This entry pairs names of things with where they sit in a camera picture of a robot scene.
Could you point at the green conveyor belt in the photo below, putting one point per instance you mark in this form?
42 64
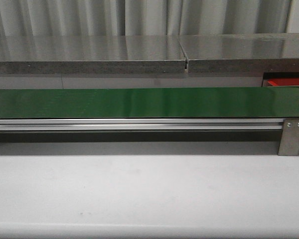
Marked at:
236 102

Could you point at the grey stone slab right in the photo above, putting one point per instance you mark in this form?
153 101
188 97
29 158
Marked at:
247 53

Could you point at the grey stone slab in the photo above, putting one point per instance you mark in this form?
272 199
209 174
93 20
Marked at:
71 55
247 53

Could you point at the grey stone slab left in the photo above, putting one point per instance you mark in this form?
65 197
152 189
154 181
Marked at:
71 55

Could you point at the red plastic tray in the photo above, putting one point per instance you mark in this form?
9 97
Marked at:
283 82

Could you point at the white pleated curtain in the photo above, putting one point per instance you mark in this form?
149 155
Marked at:
147 17

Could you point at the steel conveyor support bracket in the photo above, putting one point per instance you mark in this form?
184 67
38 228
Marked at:
289 144

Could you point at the aluminium conveyor side rail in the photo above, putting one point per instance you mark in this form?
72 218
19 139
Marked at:
138 124

